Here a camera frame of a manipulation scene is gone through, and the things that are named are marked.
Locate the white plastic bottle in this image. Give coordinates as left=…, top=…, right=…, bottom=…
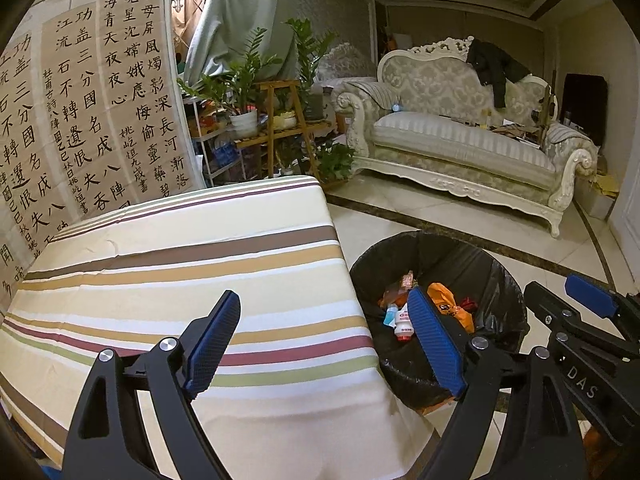
left=394, top=305, right=417, bottom=342

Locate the orange plastic bag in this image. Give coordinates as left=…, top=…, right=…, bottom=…
left=427, top=282, right=475, bottom=333

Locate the patterned armchair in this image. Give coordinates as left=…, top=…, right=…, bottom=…
left=316, top=42, right=382, bottom=127

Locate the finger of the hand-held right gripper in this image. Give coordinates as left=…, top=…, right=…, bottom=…
left=523, top=281, right=593, bottom=343
left=565, top=274, right=640, bottom=342

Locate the grey-green curtain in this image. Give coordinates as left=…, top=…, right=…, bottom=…
left=182, top=0, right=307, bottom=82

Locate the ornate white sofa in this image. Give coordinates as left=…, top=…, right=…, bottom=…
left=331, top=36, right=599, bottom=239

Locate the small green floor plant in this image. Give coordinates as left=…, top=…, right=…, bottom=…
left=316, top=142, right=357, bottom=184

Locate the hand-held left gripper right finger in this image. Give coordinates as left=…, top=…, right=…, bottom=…
left=407, top=284, right=586, bottom=480

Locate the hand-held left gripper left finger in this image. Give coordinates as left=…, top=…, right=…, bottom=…
left=64, top=290, right=242, bottom=480

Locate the striped tablecloth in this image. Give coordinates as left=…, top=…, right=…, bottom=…
left=0, top=175, right=441, bottom=480

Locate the dark cabinet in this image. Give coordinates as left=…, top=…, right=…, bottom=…
left=561, top=74, right=609, bottom=132

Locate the trash bin with black bag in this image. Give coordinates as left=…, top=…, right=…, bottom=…
left=349, top=230, right=530, bottom=413

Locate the pile of papers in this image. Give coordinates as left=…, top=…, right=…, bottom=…
left=492, top=120, right=544, bottom=149

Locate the white metal shelf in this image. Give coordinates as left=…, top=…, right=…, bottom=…
left=182, top=95, right=242, bottom=189

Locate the black jacket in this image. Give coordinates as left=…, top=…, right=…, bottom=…
left=467, top=40, right=532, bottom=109

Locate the wooden plant stand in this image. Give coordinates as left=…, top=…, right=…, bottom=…
left=234, top=79, right=334, bottom=182

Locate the tall leafy plant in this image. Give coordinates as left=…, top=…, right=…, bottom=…
left=284, top=17, right=339, bottom=122

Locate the orange-red plastic bag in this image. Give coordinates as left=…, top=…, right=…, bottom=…
left=377, top=285, right=408, bottom=311

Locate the cardboard box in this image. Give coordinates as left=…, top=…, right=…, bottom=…
left=575, top=175, right=622, bottom=222

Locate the leafy plant in white pot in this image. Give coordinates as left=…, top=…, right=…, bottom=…
left=177, top=27, right=284, bottom=139

